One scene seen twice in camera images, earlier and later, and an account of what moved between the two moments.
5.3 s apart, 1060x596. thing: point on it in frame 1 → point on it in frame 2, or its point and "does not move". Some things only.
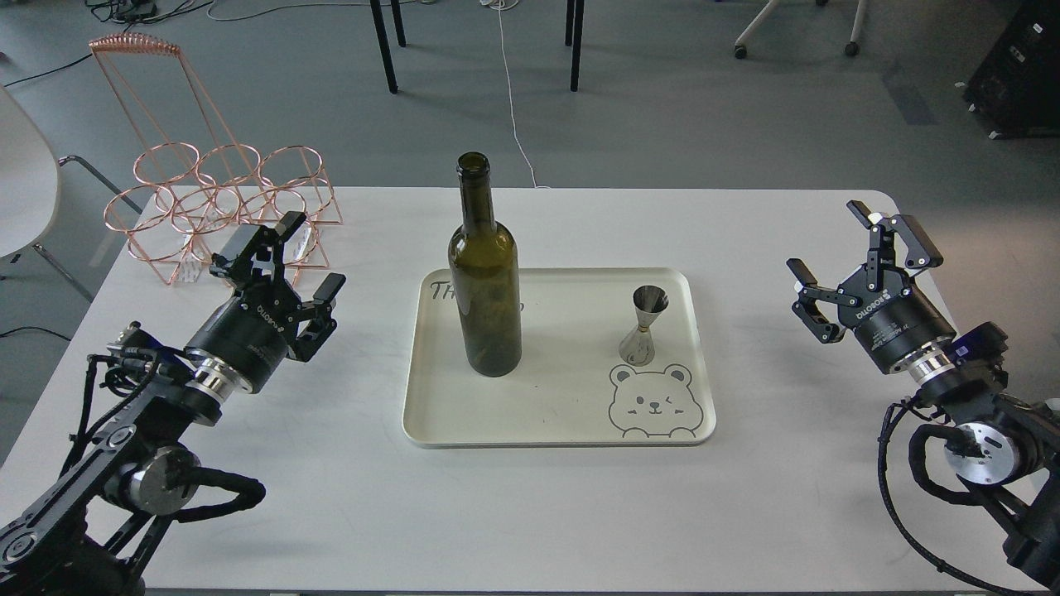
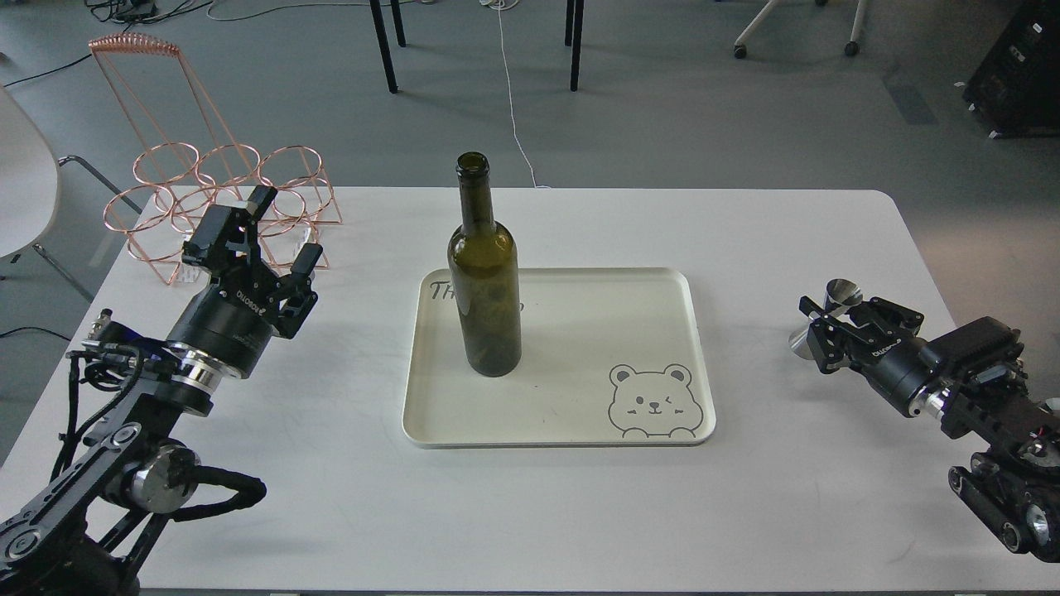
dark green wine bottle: x=484 y=280 does not move
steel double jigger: x=638 y=348 → x=840 y=294
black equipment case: x=1015 y=89 does not move
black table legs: x=386 y=54 does not move
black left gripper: x=249 y=335 → x=229 y=323
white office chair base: x=852 y=49 does not move
